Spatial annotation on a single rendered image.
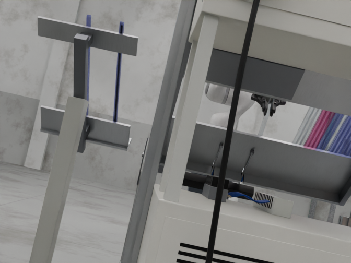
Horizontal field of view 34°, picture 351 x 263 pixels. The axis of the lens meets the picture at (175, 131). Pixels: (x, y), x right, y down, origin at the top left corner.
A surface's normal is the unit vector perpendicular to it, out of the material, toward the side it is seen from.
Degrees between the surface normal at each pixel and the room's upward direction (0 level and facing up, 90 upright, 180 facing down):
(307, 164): 138
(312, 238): 90
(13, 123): 90
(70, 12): 90
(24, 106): 90
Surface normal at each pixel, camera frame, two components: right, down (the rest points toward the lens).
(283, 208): 0.06, -0.04
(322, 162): -0.12, 0.69
